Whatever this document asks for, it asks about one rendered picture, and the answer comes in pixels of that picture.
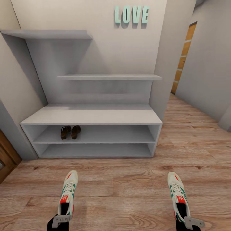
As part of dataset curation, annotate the gym shoe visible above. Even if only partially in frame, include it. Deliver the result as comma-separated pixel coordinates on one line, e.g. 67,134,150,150
57,170,78,216
167,172,190,223

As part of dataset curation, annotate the sandal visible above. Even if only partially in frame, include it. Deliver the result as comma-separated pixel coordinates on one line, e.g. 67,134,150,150
61,126,72,140
71,125,81,139

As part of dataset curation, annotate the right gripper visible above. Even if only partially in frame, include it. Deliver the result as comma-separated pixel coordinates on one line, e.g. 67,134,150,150
176,215,201,231

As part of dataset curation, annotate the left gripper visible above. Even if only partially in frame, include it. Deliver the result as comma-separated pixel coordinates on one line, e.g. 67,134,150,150
47,220,69,231

